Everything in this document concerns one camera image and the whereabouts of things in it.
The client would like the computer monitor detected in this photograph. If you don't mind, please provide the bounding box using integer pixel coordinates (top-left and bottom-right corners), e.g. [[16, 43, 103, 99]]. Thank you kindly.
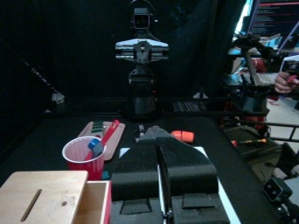
[[247, 0, 299, 39]]

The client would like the black camera device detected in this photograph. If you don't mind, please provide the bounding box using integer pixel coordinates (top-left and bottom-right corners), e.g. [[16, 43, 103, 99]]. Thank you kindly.
[[262, 176, 295, 203]]

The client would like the green white sushi roll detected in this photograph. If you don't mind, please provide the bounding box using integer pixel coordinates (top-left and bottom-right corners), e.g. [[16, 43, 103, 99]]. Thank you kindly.
[[90, 120, 107, 134]]

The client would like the person's hand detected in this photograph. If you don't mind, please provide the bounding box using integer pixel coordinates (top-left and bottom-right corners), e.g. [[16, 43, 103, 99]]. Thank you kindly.
[[274, 71, 299, 95]]

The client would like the wooden box with slot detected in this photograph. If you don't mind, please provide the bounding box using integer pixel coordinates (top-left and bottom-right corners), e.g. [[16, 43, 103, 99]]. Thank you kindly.
[[0, 170, 114, 224]]

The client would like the red plastic cup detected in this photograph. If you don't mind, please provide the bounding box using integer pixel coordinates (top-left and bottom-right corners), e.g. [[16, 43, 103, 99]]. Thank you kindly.
[[61, 136, 109, 181]]

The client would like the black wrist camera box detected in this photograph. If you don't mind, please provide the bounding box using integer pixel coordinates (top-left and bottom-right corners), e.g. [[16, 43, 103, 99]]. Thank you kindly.
[[133, 8, 153, 30]]

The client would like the white red control handle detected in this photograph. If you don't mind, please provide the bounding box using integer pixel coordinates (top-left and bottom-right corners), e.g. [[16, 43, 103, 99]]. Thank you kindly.
[[279, 54, 299, 86]]

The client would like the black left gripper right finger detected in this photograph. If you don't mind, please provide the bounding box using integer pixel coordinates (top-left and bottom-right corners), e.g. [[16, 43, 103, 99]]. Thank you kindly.
[[157, 136, 231, 224]]

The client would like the orange salmon sushi piece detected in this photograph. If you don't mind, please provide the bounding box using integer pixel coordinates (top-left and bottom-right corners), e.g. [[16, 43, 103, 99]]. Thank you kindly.
[[171, 129, 195, 144]]

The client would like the white frame bracket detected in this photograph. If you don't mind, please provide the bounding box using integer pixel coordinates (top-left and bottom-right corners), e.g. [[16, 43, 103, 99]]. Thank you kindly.
[[51, 91, 66, 105], [193, 91, 211, 101]]

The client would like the orange handled screwdriver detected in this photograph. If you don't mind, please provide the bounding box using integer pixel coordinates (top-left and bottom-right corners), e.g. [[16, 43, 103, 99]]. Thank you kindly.
[[230, 137, 270, 147]]

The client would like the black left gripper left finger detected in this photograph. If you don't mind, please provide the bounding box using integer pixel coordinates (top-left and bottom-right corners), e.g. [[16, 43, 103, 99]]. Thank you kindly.
[[110, 139, 166, 224]]

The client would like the white plate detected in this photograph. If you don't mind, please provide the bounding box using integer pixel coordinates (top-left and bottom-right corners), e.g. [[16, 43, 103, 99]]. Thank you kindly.
[[118, 144, 243, 224]]

